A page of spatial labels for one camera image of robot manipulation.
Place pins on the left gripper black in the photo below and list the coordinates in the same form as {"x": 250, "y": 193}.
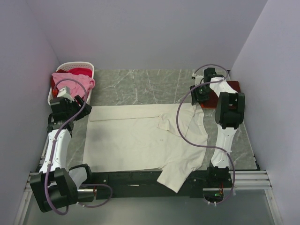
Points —
{"x": 80, "y": 102}

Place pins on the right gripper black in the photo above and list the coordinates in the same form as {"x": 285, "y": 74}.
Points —
{"x": 200, "y": 99}

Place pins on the cream white t-shirt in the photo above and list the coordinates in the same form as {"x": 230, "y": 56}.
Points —
{"x": 169, "y": 137}

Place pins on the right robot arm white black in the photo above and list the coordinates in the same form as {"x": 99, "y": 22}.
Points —
{"x": 229, "y": 114}

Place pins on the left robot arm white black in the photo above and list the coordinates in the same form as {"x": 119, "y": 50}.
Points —
{"x": 54, "y": 186}

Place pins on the folded maroon t-shirt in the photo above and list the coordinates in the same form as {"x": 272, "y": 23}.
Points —
{"x": 211, "y": 103}

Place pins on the pink t-shirt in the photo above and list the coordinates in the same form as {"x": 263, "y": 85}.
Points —
{"x": 75, "y": 89}

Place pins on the red t-shirt in basket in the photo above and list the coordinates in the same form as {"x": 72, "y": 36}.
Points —
{"x": 62, "y": 71}

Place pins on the white plastic laundry basket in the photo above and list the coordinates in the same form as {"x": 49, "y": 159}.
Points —
{"x": 79, "y": 65}

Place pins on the black base beam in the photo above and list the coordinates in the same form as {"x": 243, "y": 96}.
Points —
{"x": 144, "y": 184}

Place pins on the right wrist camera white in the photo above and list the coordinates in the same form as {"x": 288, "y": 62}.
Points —
{"x": 197, "y": 78}

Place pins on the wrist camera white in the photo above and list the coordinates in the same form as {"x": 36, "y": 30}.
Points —
{"x": 197, "y": 78}
{"x": 63, "y": 92}

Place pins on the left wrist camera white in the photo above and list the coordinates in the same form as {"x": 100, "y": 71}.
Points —
{"x": 63, "y": 92}

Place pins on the aluminium frame rail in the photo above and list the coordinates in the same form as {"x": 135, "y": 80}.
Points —
{"x": 244, "y": 180}

